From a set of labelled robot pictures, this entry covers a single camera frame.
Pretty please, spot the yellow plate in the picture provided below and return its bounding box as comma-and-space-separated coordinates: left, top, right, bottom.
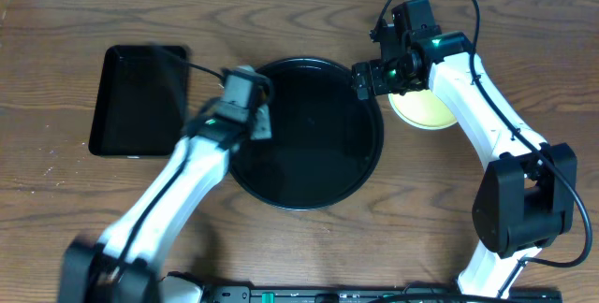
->
388, 90, 458, 130

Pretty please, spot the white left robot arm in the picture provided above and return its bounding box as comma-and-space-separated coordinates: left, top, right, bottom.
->
57, 65, 274, 302

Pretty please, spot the black round tray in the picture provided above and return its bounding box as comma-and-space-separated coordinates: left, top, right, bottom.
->
230, 58, 384, 210

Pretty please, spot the black rectangular water tray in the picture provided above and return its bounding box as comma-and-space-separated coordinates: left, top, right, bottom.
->
88, 45, 189, 157

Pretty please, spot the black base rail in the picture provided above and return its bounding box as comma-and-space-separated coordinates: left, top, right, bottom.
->
200, 284, 563, 303

